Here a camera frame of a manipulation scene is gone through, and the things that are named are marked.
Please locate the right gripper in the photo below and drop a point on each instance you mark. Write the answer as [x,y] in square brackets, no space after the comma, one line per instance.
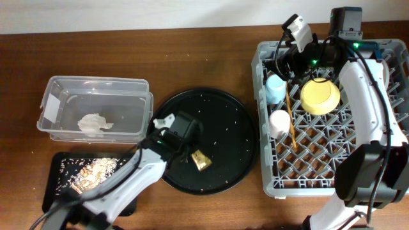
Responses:
[294,55]

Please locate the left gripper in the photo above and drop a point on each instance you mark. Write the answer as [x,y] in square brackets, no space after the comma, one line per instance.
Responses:
[195,139]

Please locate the blue cup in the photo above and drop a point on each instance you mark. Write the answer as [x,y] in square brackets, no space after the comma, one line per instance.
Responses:
[275,89]

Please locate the gold snack wrapper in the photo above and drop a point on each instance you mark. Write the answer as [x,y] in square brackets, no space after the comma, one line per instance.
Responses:
[201,160]

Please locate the yellow bowl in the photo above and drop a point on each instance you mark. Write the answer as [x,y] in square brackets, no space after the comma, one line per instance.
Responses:
[319,97]

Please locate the wooden chopstick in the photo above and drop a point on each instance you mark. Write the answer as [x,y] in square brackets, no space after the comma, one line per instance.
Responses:
[291,129]

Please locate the pink cup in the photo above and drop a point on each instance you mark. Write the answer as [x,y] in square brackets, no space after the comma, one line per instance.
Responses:
[279,122]

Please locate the grey plate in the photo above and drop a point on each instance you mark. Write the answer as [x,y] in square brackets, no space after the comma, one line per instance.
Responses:
[386,74]

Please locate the white napkin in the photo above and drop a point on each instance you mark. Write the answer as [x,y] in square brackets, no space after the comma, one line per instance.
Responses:
[94,123]

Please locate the food scraps and rice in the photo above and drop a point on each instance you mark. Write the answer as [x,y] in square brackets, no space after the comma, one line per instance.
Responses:
[83,174]

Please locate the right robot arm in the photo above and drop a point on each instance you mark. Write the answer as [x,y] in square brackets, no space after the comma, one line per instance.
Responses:
[376,172]

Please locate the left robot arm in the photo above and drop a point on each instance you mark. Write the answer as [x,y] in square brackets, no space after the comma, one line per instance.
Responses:
[99,207]

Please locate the grey dishwasher rack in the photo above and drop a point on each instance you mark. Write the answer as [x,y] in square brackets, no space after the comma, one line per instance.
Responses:
[302,164]

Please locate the round black serving tray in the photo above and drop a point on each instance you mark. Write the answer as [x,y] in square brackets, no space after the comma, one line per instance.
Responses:
[230,139]

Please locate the clear plastic bin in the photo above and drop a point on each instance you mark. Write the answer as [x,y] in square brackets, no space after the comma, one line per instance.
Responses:
[125,102]

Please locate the black rectangular tray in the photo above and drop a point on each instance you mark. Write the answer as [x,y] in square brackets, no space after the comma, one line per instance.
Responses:
[50,195]

